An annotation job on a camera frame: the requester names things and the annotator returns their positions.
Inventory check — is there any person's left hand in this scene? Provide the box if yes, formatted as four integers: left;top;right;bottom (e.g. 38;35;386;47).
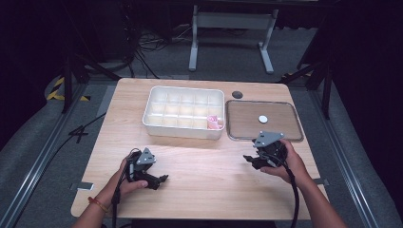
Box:
104;157;150;207

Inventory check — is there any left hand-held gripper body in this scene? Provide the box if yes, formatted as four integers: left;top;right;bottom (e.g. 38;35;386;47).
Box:
125;147;158;183

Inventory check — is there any person's right hand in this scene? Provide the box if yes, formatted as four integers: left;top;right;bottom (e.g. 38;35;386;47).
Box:
259;139;311;188

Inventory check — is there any thin black floor cable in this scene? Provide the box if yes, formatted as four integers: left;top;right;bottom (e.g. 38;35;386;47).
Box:
10;112;107;227

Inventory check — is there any clear lid with white knob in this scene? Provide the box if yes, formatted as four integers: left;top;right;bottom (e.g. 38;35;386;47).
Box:
225;100;305;143

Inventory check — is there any white divided storage box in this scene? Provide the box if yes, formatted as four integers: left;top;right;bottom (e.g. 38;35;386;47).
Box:
142;85;225;141

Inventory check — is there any aluminium floor rail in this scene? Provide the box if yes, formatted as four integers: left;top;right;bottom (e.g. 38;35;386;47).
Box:
0;83;90;228
308;88;379;228

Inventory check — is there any black tripod stand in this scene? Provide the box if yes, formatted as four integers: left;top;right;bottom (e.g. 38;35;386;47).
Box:
278;58;335;122
60;51;122;115

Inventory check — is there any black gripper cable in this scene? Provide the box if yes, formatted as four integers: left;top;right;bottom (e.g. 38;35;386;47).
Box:
269;153;301;228
110;148;142;228

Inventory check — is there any pink sock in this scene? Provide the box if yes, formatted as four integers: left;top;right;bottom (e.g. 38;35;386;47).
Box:
206;114;224;130

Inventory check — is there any grey metal desk frame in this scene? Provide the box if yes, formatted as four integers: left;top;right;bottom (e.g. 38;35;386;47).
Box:
188;4;279;76

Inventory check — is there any red cord bracelet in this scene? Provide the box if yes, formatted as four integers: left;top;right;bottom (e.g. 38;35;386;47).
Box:
86;196;110;214

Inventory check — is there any bundle of black cables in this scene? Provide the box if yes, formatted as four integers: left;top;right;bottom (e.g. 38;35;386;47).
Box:
122;17;193;80

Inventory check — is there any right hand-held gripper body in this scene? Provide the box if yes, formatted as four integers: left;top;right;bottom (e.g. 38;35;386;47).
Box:
252;130;288;169

